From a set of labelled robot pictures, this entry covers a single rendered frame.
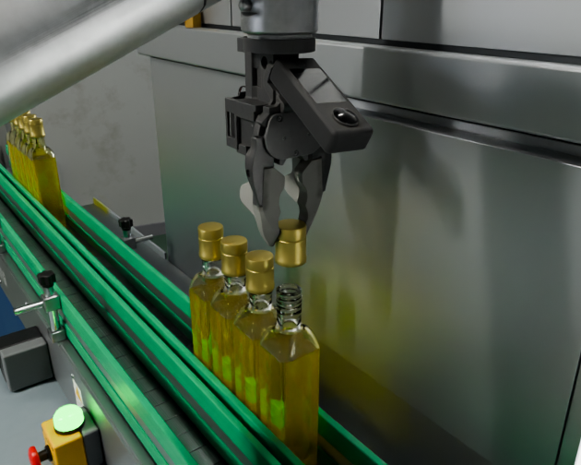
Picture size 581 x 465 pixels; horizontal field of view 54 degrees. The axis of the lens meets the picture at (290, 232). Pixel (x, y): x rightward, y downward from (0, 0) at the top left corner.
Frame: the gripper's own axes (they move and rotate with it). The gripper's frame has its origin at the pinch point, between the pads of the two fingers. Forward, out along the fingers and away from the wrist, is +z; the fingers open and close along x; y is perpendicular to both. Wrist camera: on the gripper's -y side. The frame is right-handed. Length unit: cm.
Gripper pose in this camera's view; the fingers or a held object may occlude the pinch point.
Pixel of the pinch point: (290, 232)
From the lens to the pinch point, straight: 62.2
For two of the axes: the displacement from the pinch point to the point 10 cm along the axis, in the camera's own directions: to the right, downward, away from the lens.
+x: -8.2, 2.2, -5.3
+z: -0.1, 9.2, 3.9
